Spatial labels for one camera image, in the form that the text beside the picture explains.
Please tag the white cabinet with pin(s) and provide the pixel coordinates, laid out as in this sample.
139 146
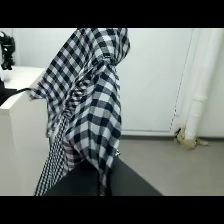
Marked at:
20 133

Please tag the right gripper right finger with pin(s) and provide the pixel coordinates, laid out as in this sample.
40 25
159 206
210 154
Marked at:
131 181

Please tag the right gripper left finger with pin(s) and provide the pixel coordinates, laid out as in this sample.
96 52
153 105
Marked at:
78 183

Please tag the checked shirt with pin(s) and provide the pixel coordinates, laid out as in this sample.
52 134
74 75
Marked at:
93 100

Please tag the white pipe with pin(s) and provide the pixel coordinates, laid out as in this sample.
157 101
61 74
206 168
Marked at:
201 86

